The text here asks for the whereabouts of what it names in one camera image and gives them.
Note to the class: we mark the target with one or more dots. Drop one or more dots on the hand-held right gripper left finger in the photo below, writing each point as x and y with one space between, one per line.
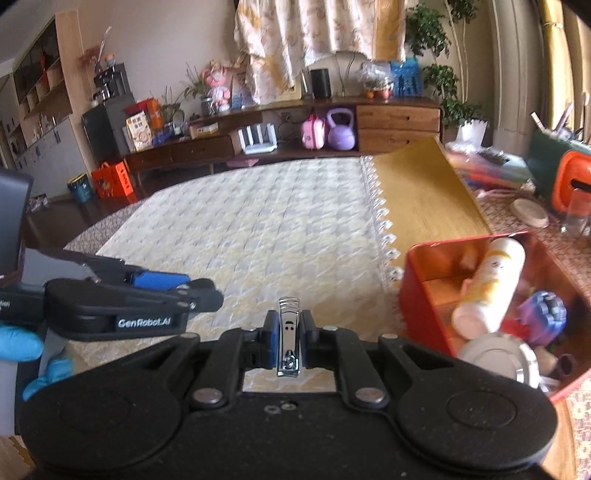
273 341

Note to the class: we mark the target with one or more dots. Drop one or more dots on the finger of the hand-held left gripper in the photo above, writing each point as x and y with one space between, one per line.
157 280
115 302

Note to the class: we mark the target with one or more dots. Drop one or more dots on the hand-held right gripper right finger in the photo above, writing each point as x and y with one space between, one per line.
308 341

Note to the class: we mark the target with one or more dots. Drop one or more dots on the silver nail clipper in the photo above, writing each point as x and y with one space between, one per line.
289 332

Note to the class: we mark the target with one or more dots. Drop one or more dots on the red tin box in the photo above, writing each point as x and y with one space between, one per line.
425 286

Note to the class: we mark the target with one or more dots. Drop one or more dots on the white bottle orange label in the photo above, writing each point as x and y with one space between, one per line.
489 286

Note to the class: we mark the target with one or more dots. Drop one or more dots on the purple blue toy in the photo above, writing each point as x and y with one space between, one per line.
542 316

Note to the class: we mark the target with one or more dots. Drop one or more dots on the person's left hand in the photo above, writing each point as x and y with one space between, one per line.
18 344

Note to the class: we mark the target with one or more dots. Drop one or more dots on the teal bin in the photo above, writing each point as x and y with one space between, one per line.
81 189

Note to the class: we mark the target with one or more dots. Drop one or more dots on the cream quilted table mat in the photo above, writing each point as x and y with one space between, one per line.
254 221

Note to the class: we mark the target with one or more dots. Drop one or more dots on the black cabinet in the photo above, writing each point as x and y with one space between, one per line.
104 134

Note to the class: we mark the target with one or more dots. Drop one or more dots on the printed snack bag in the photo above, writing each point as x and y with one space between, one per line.
138 134

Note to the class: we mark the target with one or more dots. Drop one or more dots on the small beige box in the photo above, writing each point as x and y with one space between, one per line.
204 130

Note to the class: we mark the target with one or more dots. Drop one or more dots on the black coffee machine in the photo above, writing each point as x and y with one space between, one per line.
111 83

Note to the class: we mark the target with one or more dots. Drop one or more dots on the white router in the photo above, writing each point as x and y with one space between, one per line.
258 143

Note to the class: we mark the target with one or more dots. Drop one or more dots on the red paper bag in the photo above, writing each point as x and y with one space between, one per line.
150 108

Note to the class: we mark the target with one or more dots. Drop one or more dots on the small plant in vase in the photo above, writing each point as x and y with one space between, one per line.
207 105

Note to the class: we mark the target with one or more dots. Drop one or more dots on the pink doll bouquet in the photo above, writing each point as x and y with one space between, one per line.
218 87

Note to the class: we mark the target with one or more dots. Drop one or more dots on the pink toy bag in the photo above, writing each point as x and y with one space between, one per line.
313 134

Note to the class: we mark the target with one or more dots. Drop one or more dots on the purple kettlebell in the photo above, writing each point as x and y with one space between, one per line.
341 134

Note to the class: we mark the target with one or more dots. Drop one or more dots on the wooden TV cabinet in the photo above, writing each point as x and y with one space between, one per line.
397 117

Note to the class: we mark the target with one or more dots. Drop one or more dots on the stack of books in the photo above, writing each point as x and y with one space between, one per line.
489 166

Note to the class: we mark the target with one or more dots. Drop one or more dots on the beige round lid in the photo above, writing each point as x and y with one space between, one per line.
530 213

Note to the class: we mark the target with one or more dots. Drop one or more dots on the black speaker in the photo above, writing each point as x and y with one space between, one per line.
321 83

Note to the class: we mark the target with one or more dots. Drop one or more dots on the plastic bag of fruit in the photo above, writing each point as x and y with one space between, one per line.
376 81

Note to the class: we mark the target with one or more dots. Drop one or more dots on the gold patterned tablecloth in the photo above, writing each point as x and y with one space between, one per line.
563 249

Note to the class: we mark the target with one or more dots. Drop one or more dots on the beige fan-shaped ornament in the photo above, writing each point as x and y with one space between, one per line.
346 69

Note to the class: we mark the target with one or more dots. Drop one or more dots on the blue bottle pack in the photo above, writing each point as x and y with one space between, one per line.
405 78

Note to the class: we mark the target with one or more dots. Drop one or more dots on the floral cloth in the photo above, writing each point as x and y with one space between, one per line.
314 32

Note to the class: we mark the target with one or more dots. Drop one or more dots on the green orange tissue box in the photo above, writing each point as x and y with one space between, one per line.
545 161

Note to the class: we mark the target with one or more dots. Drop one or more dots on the clear glass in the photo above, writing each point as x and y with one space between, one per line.
576 212

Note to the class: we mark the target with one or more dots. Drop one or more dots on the potted green plant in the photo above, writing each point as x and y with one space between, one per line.
429 32

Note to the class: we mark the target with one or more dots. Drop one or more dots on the bundle of pens and brushes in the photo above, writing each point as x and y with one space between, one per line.
563 120

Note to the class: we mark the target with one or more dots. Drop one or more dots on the standing air conditioner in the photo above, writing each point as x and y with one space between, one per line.
517 69

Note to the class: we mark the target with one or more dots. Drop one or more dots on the yellow curtain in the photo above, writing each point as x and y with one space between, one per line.
565 55

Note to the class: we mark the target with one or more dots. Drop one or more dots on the wooden wall shelf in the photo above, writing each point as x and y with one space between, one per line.
41 64

